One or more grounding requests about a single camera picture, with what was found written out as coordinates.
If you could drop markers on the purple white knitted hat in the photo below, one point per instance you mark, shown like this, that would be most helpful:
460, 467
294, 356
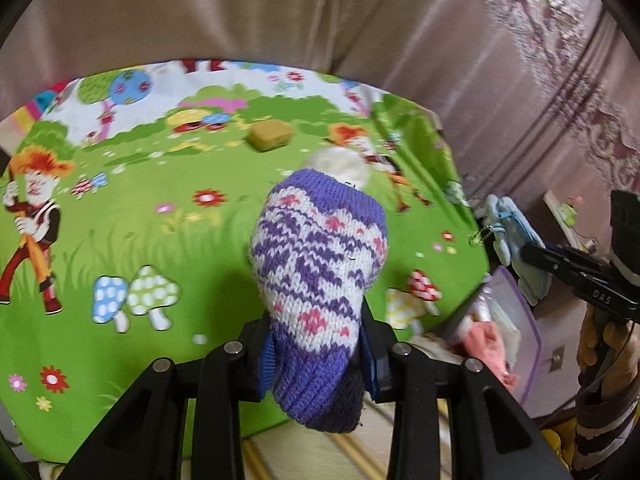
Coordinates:
318, 246

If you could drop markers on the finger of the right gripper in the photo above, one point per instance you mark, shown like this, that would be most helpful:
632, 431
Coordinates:
577, 256
541, 266

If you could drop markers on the green cartoon play mat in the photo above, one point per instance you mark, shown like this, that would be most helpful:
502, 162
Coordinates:
128, 203

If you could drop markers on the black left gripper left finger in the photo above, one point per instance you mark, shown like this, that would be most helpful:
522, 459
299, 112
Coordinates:
240, 370

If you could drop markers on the white plush toy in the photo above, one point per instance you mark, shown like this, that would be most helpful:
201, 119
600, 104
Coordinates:
342, 164

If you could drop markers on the light blue fleece pouch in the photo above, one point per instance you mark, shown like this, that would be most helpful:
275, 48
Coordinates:
512, 233

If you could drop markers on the beige satin sofa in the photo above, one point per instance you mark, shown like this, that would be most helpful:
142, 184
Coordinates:
535, 95

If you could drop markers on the striped beige rug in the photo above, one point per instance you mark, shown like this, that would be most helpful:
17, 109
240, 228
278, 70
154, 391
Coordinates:
291, 451

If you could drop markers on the yellow sponge block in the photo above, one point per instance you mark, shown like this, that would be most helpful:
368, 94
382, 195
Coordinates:
269, 134

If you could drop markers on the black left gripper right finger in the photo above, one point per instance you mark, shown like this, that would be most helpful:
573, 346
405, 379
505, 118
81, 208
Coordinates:
394, 372

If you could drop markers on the clear purple storage bin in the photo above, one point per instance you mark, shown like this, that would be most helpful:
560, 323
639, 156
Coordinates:
499, 300

